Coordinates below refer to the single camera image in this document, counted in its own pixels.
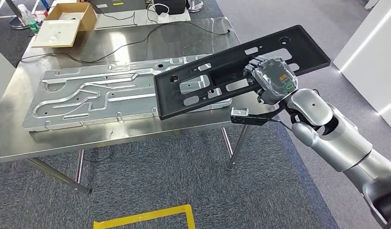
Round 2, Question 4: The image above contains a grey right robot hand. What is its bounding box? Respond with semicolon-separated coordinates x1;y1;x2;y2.
244;56;299;106

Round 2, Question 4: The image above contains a black plastic plate holder part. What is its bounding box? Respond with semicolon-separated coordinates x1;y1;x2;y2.
153;24;331;121

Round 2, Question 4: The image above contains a stainless steel workbench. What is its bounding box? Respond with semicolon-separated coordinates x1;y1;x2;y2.
0;16;280;195

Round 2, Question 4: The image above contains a white cabinet with light strips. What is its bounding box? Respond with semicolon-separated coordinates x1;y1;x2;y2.
333;0;391;129

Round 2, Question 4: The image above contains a black box device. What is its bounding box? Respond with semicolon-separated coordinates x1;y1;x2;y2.
153;0;187;16

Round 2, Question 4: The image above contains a grey equipment box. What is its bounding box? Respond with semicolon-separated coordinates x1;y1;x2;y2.
89;0;148;14

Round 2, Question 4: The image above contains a white flat sheet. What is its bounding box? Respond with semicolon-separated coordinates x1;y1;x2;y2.
94;9;192;31

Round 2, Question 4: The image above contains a stamped grey metal panel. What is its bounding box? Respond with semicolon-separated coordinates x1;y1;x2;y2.
22;54;233;132

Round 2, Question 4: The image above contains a brown cardboard box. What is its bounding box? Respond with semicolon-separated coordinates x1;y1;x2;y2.
45;2;98;32

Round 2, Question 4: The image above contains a clear plastic water bottle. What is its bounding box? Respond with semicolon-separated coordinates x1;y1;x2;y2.
17;3;41;34

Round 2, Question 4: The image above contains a white flat panel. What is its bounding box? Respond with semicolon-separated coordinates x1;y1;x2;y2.
0;45;17;112

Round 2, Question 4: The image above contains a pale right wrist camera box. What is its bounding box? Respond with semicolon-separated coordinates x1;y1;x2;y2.
230;106;272;127

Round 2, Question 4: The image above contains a thin black table cable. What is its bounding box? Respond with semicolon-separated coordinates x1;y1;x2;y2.
20;20;231;64

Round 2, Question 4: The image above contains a chrome round pedestal base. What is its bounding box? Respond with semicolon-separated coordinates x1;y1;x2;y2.
5;0;29;31
186;0;205;13

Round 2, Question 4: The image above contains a white adapter with cable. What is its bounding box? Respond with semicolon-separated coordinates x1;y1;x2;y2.
146;3;171;23

